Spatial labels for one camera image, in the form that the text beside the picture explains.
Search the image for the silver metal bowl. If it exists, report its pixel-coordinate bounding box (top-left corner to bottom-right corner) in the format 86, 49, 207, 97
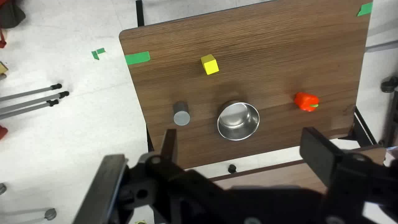
216, 100, 262, 142

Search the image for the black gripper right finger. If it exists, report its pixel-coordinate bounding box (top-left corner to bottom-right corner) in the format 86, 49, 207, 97
300, 126, 398, 224

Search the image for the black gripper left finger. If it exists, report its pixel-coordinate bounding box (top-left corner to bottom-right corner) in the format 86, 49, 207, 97
138, 128, 234, 224

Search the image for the orange red toy pepper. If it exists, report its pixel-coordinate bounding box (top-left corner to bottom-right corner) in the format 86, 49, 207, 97
294, 91, 321, 113

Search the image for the black table frame bar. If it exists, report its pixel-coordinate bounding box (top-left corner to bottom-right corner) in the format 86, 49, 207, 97
351, 106, 378, 147

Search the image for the black table leg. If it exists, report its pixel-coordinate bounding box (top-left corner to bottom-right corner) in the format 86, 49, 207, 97
135, 0, 146, 29

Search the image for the dark grey bag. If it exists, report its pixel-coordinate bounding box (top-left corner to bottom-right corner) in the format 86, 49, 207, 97
0, 0, 28, 30

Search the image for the small green tape piece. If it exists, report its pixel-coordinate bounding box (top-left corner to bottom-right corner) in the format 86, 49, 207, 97
357, 1, 375, 17

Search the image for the long green tape strip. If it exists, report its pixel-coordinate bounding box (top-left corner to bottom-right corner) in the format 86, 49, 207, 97
125, 50, 152, 67

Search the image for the grey cylinder block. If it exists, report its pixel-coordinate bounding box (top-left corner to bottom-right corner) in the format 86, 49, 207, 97
172, 100, 193, 127

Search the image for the grey round foot disc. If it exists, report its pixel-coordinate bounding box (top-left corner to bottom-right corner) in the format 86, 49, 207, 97
44, 207, 59, 221

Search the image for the L-shaped green tape mark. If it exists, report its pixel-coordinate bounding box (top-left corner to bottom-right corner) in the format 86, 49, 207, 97
91, 47, 107, 61

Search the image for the yellow cube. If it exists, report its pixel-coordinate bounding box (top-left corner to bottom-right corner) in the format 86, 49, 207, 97
201, 53, 220, 76

